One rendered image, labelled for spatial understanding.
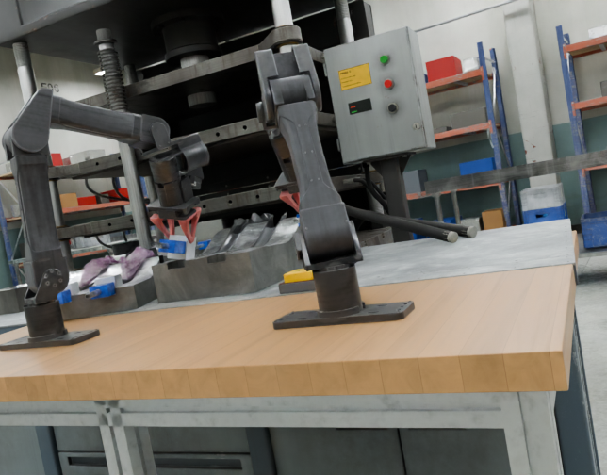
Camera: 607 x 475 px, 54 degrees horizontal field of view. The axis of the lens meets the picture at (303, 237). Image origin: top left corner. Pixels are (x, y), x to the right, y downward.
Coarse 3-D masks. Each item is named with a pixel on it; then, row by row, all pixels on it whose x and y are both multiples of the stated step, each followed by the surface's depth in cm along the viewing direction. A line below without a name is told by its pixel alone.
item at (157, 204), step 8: (160, 184) 129; (168, 184) 128; (176, 184) 129; (160, 192) 129; (168, 192) 129; (176, 192) 130; (160, 200) 130; (168, 200) 130; (176, 200) 130; (192, 200) 132; (152, 208) 132; (160, 208) 131; (168, 208) 130; (176, 208) 129; (184, 208) 129
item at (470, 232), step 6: (420, 222) 170; (426, 222) 168; (432, 222) 166; (438, 222) 165; (444, 222) 164; (444, 228) 162; (450, 228) 161; (456, 228) 159; (462, 228) 158; (468, 228) 156; (474, 228) 156; (462, 234) 158; (468, 234) 156; (474, 234) 156
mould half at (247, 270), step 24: (216, 240) 161; (240, 240) 156; (288, 240) 146; (192, 264) 134; (216, 264) 131; (240, 264) 129; (264, 264) 133; (288, 264) 144; (168, 288) 137; (192, 288) 134; (216, 288) 132; (240, 288) 129
